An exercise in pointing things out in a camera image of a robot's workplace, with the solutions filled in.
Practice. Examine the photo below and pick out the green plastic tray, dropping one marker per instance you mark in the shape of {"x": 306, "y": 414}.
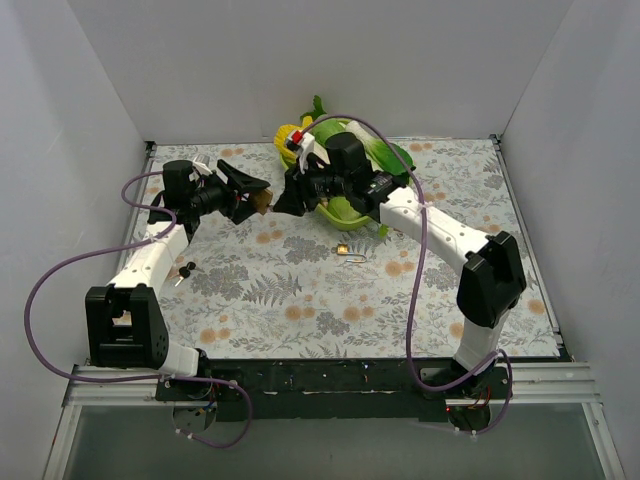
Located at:
{"x": 338, "y": 168}

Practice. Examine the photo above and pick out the green round cabbage toy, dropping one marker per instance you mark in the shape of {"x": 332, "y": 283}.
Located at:
{"x": 341, "y": 209}

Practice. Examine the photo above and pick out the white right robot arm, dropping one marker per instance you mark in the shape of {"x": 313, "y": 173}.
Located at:
{"x": 489, "y": 267}

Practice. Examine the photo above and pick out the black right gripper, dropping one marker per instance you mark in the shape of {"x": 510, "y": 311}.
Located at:
{"x": 301, "y": 186}

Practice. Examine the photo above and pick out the aluminium frame rail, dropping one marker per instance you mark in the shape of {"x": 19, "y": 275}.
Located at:
{"x": 530, "y": 382}

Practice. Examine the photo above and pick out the large brass padlock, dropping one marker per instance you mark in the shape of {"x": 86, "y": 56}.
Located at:
{"x": 261, "y": 201}

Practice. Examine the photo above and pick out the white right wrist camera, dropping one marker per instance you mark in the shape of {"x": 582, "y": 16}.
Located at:
{"x": 303, "y": 145}

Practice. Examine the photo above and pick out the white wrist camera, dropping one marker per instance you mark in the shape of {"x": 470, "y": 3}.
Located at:
{"x": 303, "y": 145}
{"x": 200, "y": 163}

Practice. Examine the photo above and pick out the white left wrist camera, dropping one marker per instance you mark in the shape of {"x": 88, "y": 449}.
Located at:
{"x": 200, "y": 163}

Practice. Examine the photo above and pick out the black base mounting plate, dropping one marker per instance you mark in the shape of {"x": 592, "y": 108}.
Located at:
{"x": 326, "y": 389}

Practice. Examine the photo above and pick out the napa cabbage toy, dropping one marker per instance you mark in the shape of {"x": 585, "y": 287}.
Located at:
{"x": 326, "y": 129}

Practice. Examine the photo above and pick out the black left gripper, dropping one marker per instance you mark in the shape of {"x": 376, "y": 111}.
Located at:
{"x": 232, "y": 195}

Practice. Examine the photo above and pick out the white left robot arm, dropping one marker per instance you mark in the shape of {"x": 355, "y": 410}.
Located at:
{"x": 126, "y": 328}

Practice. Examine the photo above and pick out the small brass padlock open shackle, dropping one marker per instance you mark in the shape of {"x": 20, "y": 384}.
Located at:
{"x": 343, "y": 250}

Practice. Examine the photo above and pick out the black-headed key pair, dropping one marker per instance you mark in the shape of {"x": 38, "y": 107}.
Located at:
{"x": 183, "y": 272}

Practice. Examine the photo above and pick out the floral patterned table mat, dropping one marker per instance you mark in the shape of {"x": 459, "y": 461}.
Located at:
{"x": 272, "y": 287}

